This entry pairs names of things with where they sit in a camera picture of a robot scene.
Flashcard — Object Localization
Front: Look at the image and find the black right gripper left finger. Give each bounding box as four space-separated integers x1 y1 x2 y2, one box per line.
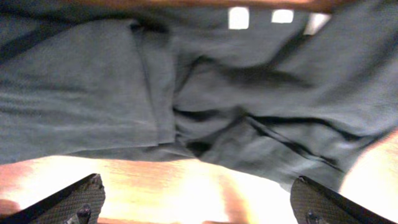
1 174 105 224

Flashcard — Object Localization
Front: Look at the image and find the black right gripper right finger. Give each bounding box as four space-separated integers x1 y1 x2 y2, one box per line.
290 176 396 224

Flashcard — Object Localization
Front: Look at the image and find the dark green t-shirt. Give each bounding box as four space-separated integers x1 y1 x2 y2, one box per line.
1 1 397 190

